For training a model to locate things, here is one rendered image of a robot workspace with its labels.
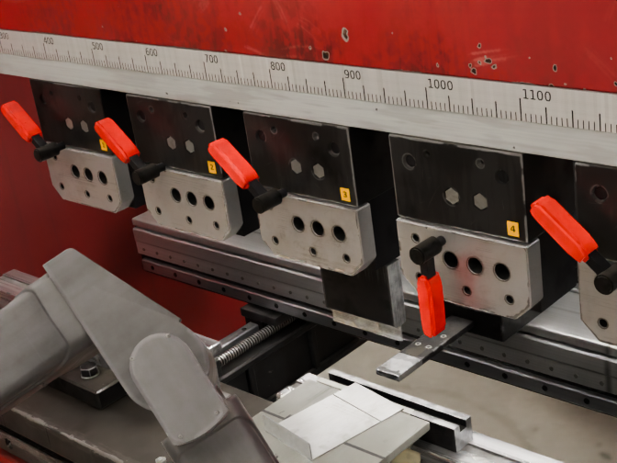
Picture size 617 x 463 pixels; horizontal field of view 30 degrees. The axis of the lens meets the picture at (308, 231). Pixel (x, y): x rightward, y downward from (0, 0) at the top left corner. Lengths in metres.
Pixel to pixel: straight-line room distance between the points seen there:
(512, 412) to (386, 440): 1.88
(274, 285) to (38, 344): 1.03
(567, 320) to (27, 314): 0.86
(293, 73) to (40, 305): 0.48
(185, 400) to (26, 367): 0.11
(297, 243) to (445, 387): 2.03
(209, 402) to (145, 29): 0.68
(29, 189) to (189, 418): 1.30
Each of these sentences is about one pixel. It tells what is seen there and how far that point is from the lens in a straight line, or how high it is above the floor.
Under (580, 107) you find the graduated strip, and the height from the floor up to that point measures 1.39.
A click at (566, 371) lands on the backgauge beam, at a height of 0.93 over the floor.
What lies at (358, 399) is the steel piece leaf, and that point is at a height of 1.00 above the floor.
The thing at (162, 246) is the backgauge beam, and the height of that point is 0.95.
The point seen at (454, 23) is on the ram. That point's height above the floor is 1.45.
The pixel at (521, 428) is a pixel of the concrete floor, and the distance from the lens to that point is 3.05.
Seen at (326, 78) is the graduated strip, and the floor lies 1.39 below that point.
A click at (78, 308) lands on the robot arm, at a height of 1.38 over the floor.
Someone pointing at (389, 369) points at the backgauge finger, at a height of 1.00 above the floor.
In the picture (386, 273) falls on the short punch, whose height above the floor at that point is 1.17.
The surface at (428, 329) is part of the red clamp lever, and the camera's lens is 1.11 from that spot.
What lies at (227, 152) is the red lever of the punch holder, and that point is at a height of 1.31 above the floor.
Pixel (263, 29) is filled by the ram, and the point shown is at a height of 1.43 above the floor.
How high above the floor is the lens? 1.69
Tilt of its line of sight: 23 degrees down
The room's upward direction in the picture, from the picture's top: 9 degrees counter-clockwise
